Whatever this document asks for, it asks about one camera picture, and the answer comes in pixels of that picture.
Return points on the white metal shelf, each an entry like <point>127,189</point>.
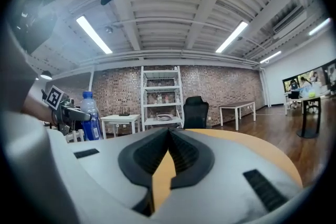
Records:
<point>161,105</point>

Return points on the small white table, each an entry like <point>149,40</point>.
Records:
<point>120,118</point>

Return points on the dark-topped white bench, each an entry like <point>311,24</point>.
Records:
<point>236,105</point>

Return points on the person's left forearm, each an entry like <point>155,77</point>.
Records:
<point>35,110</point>

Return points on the person's black shirt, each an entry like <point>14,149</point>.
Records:
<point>31,0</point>

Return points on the small bottle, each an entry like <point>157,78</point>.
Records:
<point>159,99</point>
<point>166,99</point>

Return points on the dark framed window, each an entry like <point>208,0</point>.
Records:
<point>321,73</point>

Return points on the clear bottle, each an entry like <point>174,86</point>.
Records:
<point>92,131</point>

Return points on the white folded bundle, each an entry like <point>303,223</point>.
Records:
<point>164,116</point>

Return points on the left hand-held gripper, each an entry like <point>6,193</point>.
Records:
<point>54,97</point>

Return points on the black router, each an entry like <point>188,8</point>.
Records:
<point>124,113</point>

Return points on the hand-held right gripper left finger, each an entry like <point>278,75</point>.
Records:
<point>105,170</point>

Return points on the black office chair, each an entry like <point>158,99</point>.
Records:
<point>195,110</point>

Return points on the black pendant lamp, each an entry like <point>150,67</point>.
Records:
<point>46,75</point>

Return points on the white ceiling light tube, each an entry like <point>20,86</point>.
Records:
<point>93,34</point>
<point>270,57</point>
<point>319,26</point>
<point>231,37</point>

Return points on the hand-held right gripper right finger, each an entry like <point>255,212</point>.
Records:
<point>225,191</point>

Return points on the black chest pack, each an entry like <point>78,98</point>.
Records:
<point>34,30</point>

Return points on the white ceiling air conditioner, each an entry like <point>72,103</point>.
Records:
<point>288,22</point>

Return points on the large round wooden table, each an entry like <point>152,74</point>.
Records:
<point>262,149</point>

